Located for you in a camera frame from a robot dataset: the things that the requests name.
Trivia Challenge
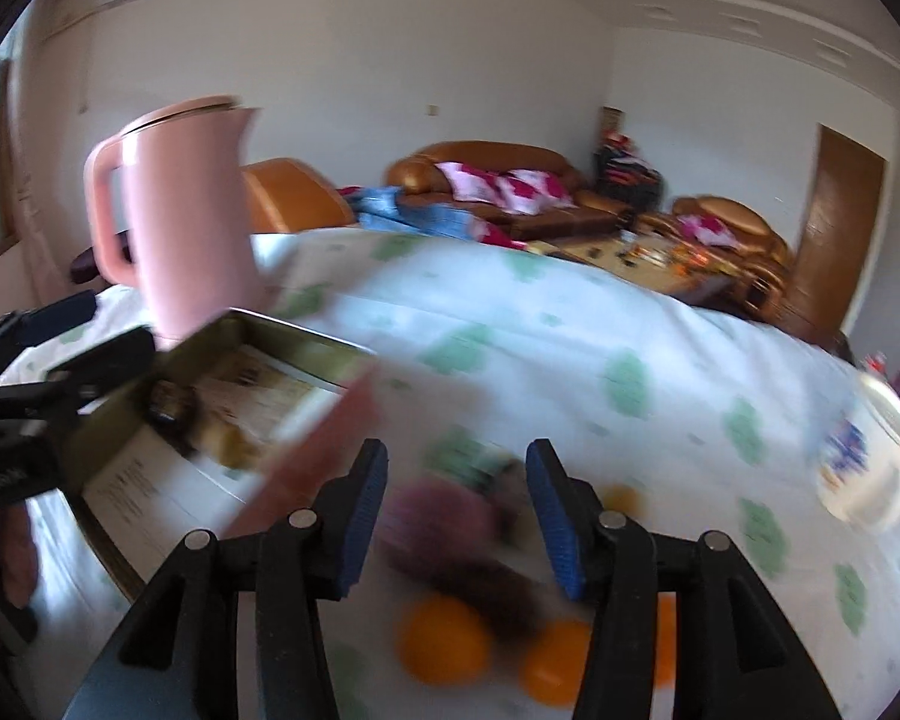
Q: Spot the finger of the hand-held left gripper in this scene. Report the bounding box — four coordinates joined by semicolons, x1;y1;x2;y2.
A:
0;326;158;428
0;291;97;383

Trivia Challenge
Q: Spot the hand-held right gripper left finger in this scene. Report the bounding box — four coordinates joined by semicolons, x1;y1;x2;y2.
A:
60;439;389;720

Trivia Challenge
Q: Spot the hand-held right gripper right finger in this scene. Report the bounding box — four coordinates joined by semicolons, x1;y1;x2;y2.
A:
525;439;845;720

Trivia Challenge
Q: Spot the purple onion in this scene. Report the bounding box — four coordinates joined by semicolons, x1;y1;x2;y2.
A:
379;480;518;578

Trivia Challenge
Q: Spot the brown bamboo shoot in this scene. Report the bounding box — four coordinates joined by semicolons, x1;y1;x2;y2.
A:
420;555;552;642

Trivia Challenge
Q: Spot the orange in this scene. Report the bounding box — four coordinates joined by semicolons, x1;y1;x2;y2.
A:
651;594;680;691
516;619;593;707
396;594;494;687

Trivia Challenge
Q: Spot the metal tin box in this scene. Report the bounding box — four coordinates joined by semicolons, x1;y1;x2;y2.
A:
64;307;382;541

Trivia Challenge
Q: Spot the person's left forearm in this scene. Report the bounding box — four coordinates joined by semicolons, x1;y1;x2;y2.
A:
0;502;38;616

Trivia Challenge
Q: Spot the dark maroon chair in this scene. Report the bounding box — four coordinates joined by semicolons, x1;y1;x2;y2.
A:
71;229;132;287

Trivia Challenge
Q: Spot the pink electric kettle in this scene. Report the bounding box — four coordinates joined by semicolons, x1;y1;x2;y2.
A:
84;95;265;350

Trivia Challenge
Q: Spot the green printed white tablecloth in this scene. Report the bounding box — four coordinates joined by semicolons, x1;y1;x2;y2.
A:
0;229;900;720

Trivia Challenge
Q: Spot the brown leather armchair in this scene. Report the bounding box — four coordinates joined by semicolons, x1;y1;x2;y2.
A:
241;157;357;235
671;195;796;308

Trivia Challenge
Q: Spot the cluttered coffee table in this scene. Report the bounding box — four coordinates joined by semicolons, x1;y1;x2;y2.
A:
529;229;736;308

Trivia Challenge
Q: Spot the blue patterned cloth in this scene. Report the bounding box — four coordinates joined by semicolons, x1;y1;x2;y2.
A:
341;186;488;241

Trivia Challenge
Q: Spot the white printed mug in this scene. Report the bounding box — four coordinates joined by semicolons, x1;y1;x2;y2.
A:
816;371;900;533

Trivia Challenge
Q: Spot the pink floral pillow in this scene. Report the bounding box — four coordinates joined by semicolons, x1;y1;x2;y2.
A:
435;161;500;203
679;214;728;245
495;169;578;215

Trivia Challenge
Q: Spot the long brown leather sofa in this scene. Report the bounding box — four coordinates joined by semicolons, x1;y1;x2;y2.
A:
385;139;623;241

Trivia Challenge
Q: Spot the brown wooden door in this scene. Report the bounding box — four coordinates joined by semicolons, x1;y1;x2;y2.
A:
795;124;890;331

